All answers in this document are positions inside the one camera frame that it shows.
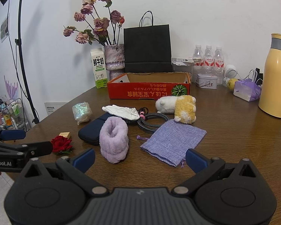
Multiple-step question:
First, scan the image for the white cloth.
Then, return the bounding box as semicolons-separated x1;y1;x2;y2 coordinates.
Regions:
102;105;141;121

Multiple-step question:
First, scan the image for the black braided cable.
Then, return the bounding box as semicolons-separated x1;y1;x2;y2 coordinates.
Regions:
137;107;170;132

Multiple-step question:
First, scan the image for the purple tissue pack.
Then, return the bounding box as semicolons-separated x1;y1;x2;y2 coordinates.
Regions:
233;78;261;102

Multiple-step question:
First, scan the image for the purple ceramic vase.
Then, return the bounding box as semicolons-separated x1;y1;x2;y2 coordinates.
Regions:
104;43;126;81

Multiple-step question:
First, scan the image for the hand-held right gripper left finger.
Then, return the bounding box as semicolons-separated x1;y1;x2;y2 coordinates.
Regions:
20;148;108;195

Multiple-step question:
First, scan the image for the navy blue case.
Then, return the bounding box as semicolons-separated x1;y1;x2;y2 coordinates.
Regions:
78;112;113;146

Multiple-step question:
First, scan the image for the metal storage rack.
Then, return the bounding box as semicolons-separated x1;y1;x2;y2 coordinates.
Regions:
0;95;26;130

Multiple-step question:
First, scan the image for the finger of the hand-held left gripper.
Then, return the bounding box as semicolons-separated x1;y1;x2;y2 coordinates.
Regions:
0;127;27;142
0;141;53;157

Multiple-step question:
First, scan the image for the red rose flower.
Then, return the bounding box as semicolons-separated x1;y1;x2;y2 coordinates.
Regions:
50;136;73;155

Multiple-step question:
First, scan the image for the dried pink rose bouquet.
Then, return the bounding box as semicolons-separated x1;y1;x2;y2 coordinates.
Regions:
63;0;126;47

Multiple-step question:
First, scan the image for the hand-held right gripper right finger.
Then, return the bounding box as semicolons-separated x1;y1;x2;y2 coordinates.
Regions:
171;148;260;195

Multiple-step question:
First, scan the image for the small white fan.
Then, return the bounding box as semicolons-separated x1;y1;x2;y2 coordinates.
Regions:
224;64;239;79

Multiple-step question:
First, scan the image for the yellow thermos jug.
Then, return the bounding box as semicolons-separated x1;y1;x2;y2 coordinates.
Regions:
258;33;281;119

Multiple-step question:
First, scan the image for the purple linen pouch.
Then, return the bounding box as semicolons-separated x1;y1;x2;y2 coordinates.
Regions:
137;119;207;168

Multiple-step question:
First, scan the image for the clear plastic container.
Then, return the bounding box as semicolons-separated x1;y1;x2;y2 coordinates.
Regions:
172;62;193;76

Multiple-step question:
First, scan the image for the silver tin box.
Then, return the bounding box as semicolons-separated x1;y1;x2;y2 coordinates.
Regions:
195;73;218;89

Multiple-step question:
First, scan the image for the black light stand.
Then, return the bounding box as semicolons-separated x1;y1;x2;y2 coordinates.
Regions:
0;0;40;123

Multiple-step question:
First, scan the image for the iridescent wrapped bundle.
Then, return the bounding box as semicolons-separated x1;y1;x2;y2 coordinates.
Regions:
72;102;93;125

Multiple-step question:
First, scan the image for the yellow plush toy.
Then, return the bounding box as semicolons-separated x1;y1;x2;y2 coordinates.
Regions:
174;95;197;124

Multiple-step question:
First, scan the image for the white green milk carton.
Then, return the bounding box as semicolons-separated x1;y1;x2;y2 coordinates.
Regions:
90;48;108;89

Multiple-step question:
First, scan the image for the white charging cable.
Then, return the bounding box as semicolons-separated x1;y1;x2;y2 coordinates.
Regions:
238;69;263;85

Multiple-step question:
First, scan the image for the clear water bottle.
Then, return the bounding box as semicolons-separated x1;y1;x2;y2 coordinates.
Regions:
192;44;205;83
203;45;215;75
214;46;225;86

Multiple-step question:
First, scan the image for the wall poster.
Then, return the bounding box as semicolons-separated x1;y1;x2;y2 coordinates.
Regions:
0;16;10;43

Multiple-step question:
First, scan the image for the black paper bag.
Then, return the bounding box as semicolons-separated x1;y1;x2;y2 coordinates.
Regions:
123;10;172;74

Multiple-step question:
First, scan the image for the purple fuzzy slipper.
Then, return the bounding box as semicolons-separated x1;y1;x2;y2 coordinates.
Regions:
99;116;130;164

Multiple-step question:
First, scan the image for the red cardboard box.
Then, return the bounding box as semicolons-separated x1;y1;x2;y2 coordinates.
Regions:
107;72;191;99

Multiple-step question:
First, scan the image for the white plush toy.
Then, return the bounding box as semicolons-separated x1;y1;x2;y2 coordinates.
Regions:
155;96;181;114

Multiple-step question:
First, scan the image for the purple flower wall sticker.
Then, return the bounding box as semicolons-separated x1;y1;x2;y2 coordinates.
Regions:
3;75;19;100

